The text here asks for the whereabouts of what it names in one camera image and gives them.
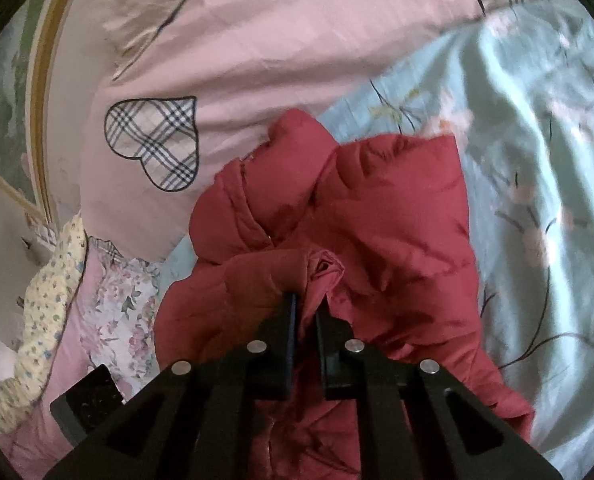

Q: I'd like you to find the red quilted jacket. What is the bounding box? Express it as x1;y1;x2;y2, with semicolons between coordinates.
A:
154;109;536;480

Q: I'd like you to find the yellow floral pillow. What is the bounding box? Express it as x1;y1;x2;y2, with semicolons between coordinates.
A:
0;214;88;427

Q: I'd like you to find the light blue floral bedsheet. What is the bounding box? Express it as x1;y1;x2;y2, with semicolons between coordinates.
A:
159;0;594;467

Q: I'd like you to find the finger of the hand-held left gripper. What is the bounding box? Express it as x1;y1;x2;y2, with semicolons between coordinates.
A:
50;364;126;442

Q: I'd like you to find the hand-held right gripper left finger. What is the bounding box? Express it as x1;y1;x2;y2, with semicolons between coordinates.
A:
42;292;298;480

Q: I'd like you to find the gold-trimmed floral headboard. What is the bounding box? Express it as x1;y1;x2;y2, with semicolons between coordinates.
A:
0;0;85;231

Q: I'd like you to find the pink heart-print duvet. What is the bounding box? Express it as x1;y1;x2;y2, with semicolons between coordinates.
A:
79;0;562;262

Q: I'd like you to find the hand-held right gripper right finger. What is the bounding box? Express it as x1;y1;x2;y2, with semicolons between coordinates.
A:
316;306;564;480

